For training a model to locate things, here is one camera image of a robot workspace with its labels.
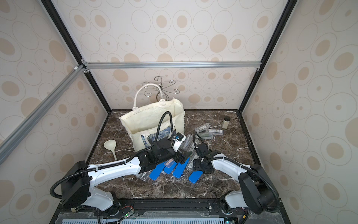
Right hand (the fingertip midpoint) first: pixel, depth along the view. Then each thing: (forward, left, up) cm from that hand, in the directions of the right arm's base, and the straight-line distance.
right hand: (204, 167), depth 88 cm
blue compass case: (-6, +6, +2) cm, 9 cm away
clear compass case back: (+30, -1, +2) cm, 30 cm away
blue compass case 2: (-1, +15, +1) cm, 15 cm away
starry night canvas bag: (+20, +41, +18) cm, 49 cm away
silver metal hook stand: (+38, +28, +33) cm, 57 cm away
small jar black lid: (+33, -17, +6) cm, 37 cm away
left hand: (+2, +9, +21) cm, 23 cm away
